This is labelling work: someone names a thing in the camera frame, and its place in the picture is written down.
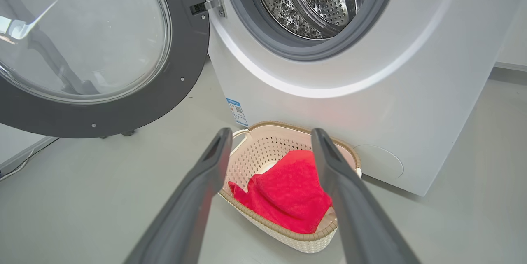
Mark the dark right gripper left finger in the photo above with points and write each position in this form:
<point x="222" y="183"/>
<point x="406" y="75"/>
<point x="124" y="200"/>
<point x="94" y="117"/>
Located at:
<point x="185" y="210"/>

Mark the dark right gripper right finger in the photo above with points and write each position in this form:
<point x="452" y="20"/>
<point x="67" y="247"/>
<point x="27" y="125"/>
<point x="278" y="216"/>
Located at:
<point x="358" y="214"/>

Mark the red fleece garment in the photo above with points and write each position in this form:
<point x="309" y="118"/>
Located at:
<point x="284" y="194"/>

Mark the round glass washing machine door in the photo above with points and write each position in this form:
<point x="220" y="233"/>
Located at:
<point x="82" y="29"/>

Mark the cream perforated laundry basket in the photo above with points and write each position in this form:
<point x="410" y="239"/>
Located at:
<point x="255" y="153"/>

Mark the white washing machine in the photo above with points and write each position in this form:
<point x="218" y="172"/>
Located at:
<point x="370" y="111"/>

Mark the blue energy label sticker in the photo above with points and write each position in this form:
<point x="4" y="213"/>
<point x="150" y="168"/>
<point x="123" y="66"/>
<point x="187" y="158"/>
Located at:
<point x="237" y="111"/>

